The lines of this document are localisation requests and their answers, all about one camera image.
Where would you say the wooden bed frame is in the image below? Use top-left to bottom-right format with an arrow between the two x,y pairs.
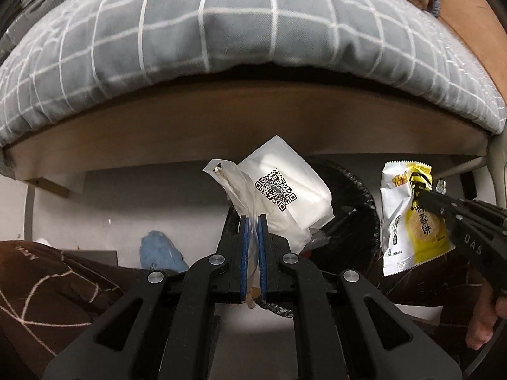
4,83 -> 492,175

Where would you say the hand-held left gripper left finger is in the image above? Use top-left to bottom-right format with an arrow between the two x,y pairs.
43,207 -> 251,380

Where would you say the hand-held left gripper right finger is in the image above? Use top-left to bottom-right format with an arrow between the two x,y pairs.
257,214 -> 463,380

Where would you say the blue crumpled cloth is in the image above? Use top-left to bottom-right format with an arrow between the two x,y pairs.
139,230 -> 190,273

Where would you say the bed with grey checked sheet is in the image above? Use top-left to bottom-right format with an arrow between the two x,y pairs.
0,0 -> 507,147

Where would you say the yellow snack packet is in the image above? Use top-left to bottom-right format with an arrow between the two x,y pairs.
380,161 -> 455,277

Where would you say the grey suitcase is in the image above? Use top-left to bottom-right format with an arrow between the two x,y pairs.
0,0 -> 72,64

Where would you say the trash bin with black bag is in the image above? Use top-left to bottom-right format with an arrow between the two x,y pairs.
253,157 -> 383,319

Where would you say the white metal bed leg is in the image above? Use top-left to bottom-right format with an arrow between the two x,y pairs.
436,130 -> 507,206

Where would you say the person's left leg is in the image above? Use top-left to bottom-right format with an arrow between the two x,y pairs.
0,239 -> 199,380

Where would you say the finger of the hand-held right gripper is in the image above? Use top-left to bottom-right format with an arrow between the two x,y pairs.
415,190 -> 466,213
419,198 -> 461,232

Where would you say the white paper bag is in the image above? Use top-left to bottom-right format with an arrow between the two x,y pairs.
203,135 -> 334,254

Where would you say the wooden headboard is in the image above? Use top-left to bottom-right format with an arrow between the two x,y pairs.
430,0 -> 507,99

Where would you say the person's right hand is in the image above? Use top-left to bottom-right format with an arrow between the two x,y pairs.
465,281 -> 507,351

